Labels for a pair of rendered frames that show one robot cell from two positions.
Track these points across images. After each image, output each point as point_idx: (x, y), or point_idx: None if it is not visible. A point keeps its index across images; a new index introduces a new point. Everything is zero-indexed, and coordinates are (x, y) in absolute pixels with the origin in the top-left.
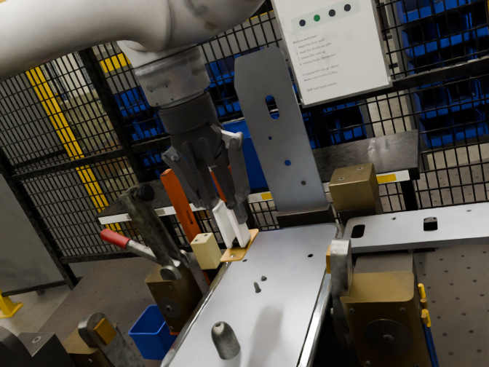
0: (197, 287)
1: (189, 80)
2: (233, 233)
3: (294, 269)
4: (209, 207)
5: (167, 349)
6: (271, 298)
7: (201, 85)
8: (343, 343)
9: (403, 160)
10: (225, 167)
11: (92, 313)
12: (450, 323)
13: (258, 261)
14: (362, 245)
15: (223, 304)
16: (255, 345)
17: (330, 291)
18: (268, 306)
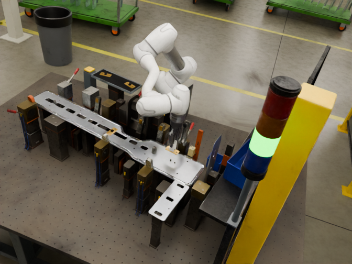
0: (183, 151)
1: (170, 117)
2: (174, 147)
3: (173, 168)
4: None
5: (206, 163)
6: (165, 162)
7: (172, 120)
8: (180, 203)
9: (207, 208)
10: (173, 136)
11: None
12: (177, 236)
13: (184, 163)
14: (172, 183)
15: (171, 154)
16: (152, 156)
17: (160, 173)
18: (163, 161)
